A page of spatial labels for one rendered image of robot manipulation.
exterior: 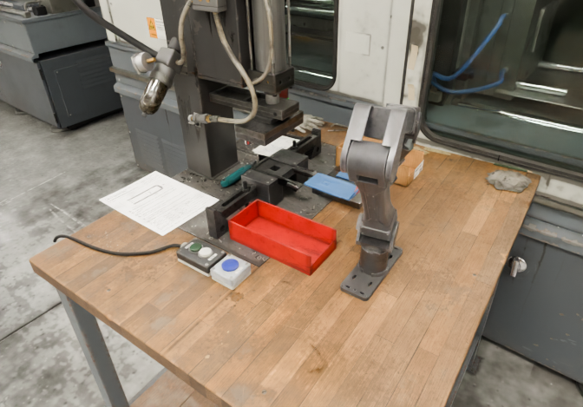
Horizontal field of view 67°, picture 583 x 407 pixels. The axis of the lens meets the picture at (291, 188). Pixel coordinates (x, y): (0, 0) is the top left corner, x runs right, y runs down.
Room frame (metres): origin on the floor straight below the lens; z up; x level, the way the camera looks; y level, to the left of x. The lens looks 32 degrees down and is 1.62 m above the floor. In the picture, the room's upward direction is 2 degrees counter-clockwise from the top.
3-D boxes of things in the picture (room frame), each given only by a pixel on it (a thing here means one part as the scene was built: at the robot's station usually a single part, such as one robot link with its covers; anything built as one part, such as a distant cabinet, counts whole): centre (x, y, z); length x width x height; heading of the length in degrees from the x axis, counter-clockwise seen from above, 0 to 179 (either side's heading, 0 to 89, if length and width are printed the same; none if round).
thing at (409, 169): (1.25, -0.29, 0.93); 0.25 x 0.13 x 0.08; 54
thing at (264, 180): (1.13, 0.04, 0.98); 0.20 x 0.10 x 0.01; 144
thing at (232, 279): (0.76, 0.15, 0.90); 0.07 x 0.07 x 0.06; 54
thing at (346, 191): (1.00, -0.12, 1.00); 0.15 x 0.07 x 0.03; 54
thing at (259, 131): (1.16, 0.11, 1.22); 0.26 x 0.18 x 0.30; 54
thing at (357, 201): (1.13, -0.18, 0.91); 0.17 x 0.16 x 0.02; 144
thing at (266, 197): (1.13, 0.04, 0.94); 0.20 x 0.10 x 0.07; 144
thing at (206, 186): (1.20, 0.09, 0.88); 0.65 x 0.50 x 0.03; 144
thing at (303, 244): (0.87, 0.03, 0.93); 0.25 x 0.12 x 0.06; 54
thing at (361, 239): (0.78, -0.19, 1.00); 0.09 x 0.06 x 0.06; 64
